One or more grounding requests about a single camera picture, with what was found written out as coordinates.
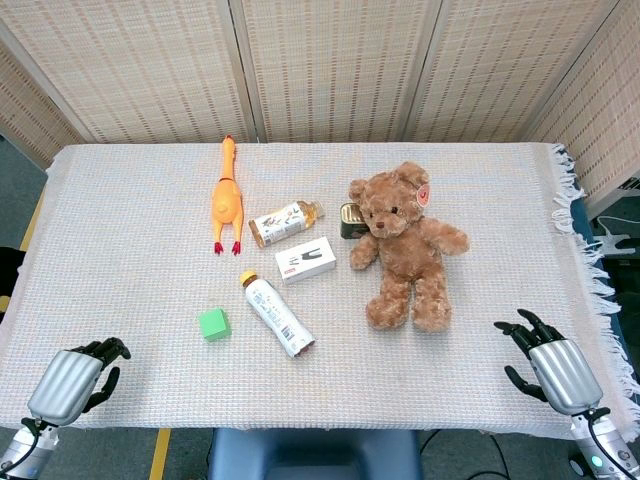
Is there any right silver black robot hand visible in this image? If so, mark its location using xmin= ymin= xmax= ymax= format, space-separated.
xmin=493 ymin=308 xmax=605 ymax=416

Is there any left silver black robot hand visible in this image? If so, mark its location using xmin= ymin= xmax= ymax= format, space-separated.
xmin=26 ymin=337 xmax=133 ymax=427

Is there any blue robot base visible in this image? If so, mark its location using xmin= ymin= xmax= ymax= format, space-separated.
xmin=206 ymin=428 xmax=422 ymax=480

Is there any brown plush teddy bear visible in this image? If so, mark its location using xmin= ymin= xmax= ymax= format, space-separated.
xmin=348 ymin=160 xmax=471 ymax=334

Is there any yellow rubber chicken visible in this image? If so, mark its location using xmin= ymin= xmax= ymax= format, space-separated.
xmin=208 ymin=134 xmax=246 ymax=257

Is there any white woven fringed tablecloth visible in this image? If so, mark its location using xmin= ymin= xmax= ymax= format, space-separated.
xmin=0 ymin=142 xmax=640 ymax=443

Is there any green cube block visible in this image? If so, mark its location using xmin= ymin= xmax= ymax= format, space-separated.
xmin=197 ymin=308 xmax=233 ymax=343

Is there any white bottle with yellow cap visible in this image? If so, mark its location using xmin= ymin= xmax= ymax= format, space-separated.
xmin=238 ymin=270 xmax=316 ymax=360

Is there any dark gold tin can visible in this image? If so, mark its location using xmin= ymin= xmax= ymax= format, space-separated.
xmin=340 ymin=201 xmax=368 ymax=242

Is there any white rectangular product box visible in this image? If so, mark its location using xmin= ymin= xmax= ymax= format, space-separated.
xmin=274 ymin=236 xmax=337 ymax=287

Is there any tea bottle with amber liquid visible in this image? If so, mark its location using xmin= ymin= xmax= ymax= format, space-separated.
xmin=247 ymin=199 xmax=327 ymax=249

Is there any beige woven folding screen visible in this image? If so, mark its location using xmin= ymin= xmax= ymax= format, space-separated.
xmin=0 ymin=0 xmax=640 ymax=207

